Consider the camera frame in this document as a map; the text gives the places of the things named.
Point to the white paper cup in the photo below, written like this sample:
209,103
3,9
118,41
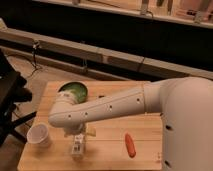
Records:
39,135

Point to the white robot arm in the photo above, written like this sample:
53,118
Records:
186,107

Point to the black chair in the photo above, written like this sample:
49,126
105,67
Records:
12,90

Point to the orange carrot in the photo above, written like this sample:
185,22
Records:
130,146

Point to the white plastic bottle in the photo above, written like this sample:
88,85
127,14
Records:
78,146

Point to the green ceramic bowl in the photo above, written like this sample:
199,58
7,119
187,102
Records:
78,89

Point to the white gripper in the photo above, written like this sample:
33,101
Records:
78,129

